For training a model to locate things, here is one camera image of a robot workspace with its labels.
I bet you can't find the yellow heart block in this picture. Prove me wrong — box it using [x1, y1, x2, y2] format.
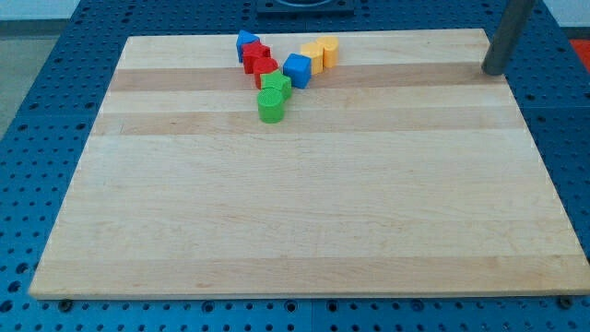
[316, 36, 339, 68]

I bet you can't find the green cylinder block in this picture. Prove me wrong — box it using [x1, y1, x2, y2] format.
[256, 88, 285, 124]

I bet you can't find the green star block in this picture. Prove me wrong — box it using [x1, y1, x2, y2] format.
[260, 69, 292, 100]

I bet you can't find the blue cube block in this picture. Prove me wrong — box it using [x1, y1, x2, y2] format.
[283, 53, 312, 89]

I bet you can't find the red cylinder block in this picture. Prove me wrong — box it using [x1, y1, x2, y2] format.
[253, 57, 278, 89]

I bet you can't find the wooden board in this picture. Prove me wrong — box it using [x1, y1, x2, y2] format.
[29, 29, 589, 301]

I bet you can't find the yellow pentagon block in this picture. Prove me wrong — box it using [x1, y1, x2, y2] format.
[300, 41, 324, 75]

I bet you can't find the red star block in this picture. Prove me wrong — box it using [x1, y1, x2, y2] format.
[242, 41, 271, 74]

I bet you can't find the blue triangle block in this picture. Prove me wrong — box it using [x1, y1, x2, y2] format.
[236, 30, 260, 63]

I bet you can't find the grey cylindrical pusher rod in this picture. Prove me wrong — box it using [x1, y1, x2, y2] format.
[481, 0, 537, 76]

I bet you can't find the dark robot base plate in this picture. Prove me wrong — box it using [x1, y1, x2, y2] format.
[254, 0, 355, 16]

